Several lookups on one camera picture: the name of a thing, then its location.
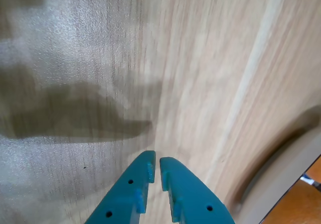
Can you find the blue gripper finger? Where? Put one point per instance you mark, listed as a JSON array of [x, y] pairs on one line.
[[195, 199], [125, 196]]

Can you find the blue white small object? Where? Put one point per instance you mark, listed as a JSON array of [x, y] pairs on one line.
[[307, 178]]

